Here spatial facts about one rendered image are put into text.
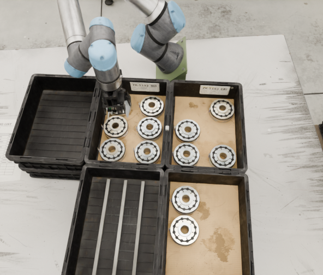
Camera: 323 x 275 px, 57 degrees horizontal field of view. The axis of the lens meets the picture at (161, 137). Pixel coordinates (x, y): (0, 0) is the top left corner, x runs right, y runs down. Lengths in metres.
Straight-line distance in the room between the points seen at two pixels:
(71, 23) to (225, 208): 0.85
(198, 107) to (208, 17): 1.73
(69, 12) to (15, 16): 2.16
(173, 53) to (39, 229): 0.95
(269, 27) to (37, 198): 2.39
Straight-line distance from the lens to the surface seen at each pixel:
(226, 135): 1.27
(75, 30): 1.08
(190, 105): 1.33
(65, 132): 1.33
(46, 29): 3.04
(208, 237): 1.13
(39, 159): 1.19
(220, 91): 1.32
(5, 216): 1.44
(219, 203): 1.17
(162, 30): 1.30
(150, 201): 1.15
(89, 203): 1.19
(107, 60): 0.85
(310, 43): 2.97
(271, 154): 1.44
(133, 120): 1.29
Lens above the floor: 1.94
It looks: 63 degrees down
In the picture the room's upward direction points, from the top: 2 degrees counter-clockwise
